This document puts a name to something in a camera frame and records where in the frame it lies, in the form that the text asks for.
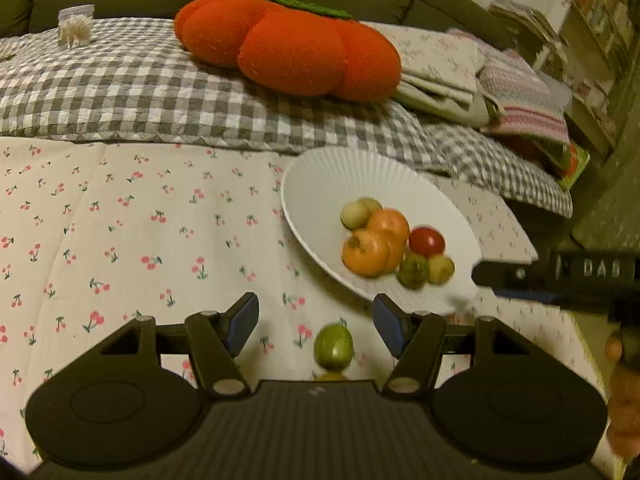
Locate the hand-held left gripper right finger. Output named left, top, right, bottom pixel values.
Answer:
left=373, top=294, right=551, bottom=397

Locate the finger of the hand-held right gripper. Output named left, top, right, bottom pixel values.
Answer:
left=492, top=287, right=570, bottom=307
left=471, top=259, right=556, bottom=289

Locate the orange green colourful item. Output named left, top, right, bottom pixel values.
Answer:
left=515, top=137, right=591, bottom=192

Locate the white ribbed plate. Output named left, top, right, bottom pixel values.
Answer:
left=280, top=147, right=482, bottom=316

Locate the grey gingham blanket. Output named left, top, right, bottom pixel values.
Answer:
left=0, top=16, right=574, bottom=219

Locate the folded floral cloth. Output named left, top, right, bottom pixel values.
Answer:
left=360, top=21, right=494, bottom=129

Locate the pink striped pillow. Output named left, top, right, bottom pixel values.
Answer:
left=447, top=27, right=571, bottom=144

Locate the orange pumpkin cushion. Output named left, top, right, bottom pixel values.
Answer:
left=174, top=0, right=403, bottom=105

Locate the stack of papers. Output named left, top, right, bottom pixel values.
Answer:
left=487, top=0, right=569, bottom=44

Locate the bright green small fruit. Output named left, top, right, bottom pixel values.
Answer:
left=313, top=324, right=355, bottom=370

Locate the red tomato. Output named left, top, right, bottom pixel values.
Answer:
left=408, top=227, right=446, bottom=259

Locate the cherry print tablecloth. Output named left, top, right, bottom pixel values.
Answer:
left=0, top=137, right=617, bottom=476

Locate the clear cotton swab box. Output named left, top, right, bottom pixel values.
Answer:
left=57, top=4, right=96, bottom=47

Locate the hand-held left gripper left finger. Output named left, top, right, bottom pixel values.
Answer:
left=75, top=292, right=260, bottom=397

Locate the white bookshelf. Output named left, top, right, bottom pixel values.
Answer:
left=532, top=0, right=640, bottom=152

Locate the dark green small fruit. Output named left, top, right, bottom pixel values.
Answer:
left=397, top=253, right=431, bottom=290

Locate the person's right hand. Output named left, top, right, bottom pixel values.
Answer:
left=604, top=335, right=640, bottom=461

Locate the pale yellow small fruit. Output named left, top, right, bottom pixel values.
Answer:
left=341, top=200, right=373, bottom=231
left=428, top=254, right=456, bottom=285

